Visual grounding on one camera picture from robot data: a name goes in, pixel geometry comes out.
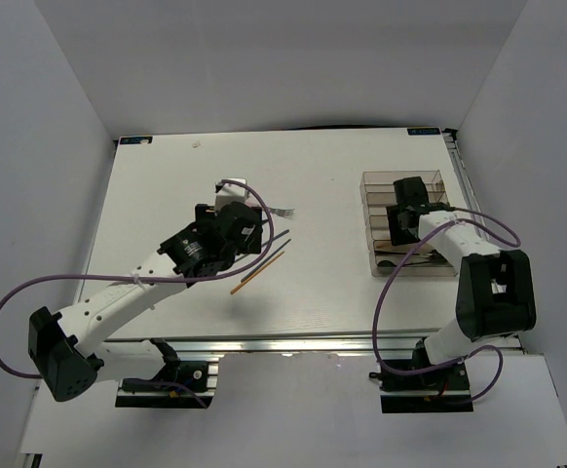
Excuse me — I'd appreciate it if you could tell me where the purple chopstick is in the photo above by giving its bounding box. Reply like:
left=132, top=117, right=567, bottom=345
left=241, top=239, right=291, bottom=283
left=261, top=229, right=289, bottom=247

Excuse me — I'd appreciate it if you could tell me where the black spoon short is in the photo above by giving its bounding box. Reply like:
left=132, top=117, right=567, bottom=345
left=377, top=257, right=435, bottom=271

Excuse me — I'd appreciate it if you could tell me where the black spoon long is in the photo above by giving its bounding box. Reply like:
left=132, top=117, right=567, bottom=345
left=377, top=256, right=444, bottom=268

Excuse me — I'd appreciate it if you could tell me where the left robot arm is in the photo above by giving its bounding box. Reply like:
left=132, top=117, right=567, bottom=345
left=28, top=202, right=264, bottom=402

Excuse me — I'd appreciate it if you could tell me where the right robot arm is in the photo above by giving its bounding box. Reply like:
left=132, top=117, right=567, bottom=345
left=387, top=176, right=536, bottom=389

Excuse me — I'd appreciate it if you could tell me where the clear plastic organizer tray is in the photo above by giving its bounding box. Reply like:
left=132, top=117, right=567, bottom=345
left=359, top=170, right=448, bottom=278

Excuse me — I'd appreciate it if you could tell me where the right blue corner label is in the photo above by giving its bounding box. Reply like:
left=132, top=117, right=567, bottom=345
left=406, top=127, right=441, bottom=136

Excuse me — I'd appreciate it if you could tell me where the blue corner label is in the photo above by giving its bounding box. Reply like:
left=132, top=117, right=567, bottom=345
left=406, top=127, right=441, bottom=136
left=118, top=136, right=153, bottom=145

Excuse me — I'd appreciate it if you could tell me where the left blue corner label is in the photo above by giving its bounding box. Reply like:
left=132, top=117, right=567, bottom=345
left=118, top=136, right=153, bottom=145

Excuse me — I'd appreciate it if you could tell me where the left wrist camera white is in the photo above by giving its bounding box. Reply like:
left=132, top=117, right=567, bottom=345
left=214, top=178, right=248, bottom=212

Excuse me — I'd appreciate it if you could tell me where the pink handled fork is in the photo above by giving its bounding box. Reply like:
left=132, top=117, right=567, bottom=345
left=246, top=198, right=295, bottom=219

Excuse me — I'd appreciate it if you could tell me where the aluminium table rail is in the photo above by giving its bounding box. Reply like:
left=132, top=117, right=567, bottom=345
left=61, top=331, right=523, bottom=357

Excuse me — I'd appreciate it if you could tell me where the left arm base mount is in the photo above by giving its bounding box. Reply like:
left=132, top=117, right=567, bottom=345
left=115, top=338, right=212, bottom=410

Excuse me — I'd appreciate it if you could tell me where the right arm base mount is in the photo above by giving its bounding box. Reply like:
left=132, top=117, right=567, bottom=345
left=368, top=364, right=473, bottom=414

